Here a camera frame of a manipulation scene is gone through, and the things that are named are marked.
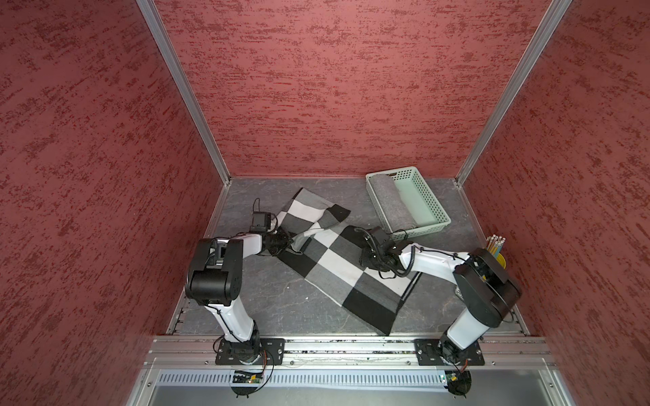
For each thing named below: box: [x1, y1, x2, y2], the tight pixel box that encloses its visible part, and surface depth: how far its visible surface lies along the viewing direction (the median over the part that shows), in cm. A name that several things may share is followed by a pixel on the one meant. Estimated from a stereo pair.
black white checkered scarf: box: [274, 187, 423, 336], surface depth 95 cm
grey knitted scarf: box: [369, 174, 416, 231], surface depth 103 cm
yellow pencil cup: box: [495, 252, 507, 270], surface depth 85 cm
